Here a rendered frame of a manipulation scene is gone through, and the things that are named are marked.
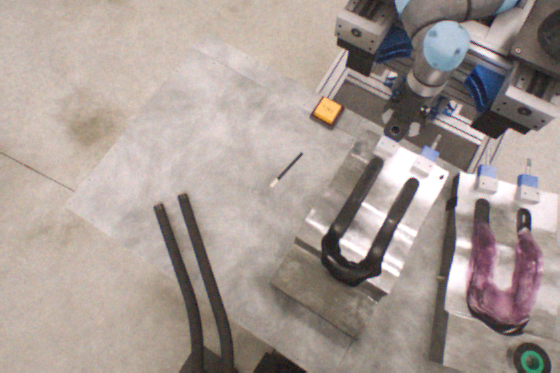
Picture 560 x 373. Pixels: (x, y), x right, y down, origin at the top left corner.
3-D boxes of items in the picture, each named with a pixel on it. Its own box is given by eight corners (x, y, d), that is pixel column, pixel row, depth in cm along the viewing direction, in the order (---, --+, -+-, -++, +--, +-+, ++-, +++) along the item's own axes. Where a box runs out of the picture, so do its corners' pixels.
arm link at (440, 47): (462, 10, 77) (481, 49, 74) (441, 46, 88) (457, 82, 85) (419, 20, 77) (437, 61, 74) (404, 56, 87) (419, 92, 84)
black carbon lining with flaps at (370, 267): (371, 156, 121) (378, 144, 112) (423, 185, 118) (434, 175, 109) (307, 263, 111) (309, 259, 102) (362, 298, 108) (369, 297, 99)
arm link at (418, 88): (440, 94, 84) (402, 75, 86) (432, 105, 88) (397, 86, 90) (457, 65, 86) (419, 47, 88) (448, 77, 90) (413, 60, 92)
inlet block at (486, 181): (476, 150, 125) (484, 143, 120) (494, 154, 125) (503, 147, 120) (470, 192, 121) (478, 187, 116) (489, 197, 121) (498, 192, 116)
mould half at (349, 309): (359, 138, 130) (366, 119, 117) (438, 182, 125) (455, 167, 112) (270, 284, 117) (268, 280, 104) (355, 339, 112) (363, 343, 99)
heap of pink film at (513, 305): (468, 214, 116) (480, 207, 109) (537, 231, 114) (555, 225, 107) (456, 313, 108) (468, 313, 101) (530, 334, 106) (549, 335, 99)
